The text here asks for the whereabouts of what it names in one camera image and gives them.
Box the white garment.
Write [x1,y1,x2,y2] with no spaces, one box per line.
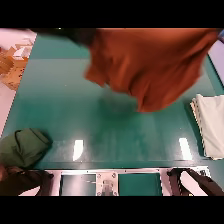
[189,93,224,161]

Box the dark green garment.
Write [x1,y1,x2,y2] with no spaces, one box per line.
[0,127,54,170]

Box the brown cardboard box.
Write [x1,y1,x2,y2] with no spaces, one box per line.
[0,42,34,92]

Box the orange-brown T-shirt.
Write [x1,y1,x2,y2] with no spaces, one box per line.
[83,28,221,114]

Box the silver frame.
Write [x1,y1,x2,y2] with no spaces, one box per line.
[20,166,212,197]

